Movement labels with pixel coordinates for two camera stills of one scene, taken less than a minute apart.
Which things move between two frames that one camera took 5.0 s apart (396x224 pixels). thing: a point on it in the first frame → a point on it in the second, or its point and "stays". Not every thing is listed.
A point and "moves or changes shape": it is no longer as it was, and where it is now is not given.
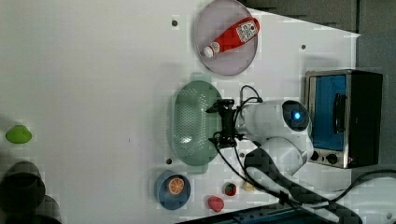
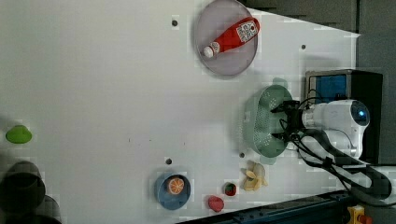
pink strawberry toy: (215, 203) stays
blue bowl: (163, 194) stays
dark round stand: (22, 199) stays
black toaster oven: (345, 109) stays
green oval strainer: (192, 125) moves or changes shape
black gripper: (228, 138) → (295, 119)
